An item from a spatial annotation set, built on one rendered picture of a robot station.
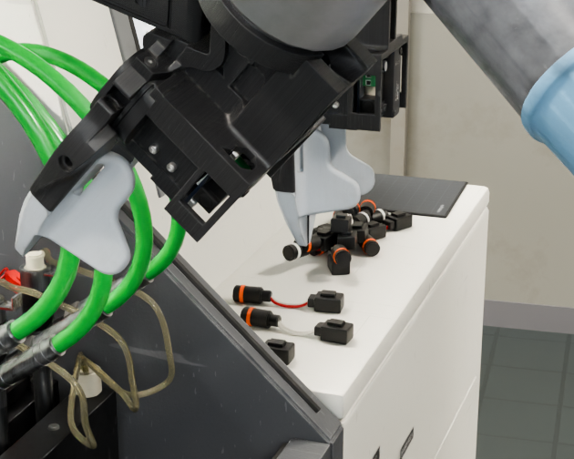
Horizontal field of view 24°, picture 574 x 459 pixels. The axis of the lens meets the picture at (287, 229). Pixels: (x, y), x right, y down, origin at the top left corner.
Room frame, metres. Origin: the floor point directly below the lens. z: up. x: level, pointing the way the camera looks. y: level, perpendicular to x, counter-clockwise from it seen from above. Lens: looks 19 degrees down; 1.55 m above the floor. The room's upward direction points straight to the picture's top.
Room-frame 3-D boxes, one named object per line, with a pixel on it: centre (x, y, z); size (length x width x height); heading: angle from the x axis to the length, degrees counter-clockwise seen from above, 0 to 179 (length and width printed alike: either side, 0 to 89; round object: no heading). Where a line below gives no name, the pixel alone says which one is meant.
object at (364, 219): (1.53, -0.08, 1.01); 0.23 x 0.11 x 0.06; 160
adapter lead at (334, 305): (1.35, 0.00, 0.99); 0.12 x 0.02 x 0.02; 77
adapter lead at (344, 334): (1.28, -0.01, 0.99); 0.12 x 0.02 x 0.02; 67
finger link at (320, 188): (0.88, -0.02, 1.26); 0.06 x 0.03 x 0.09; 70
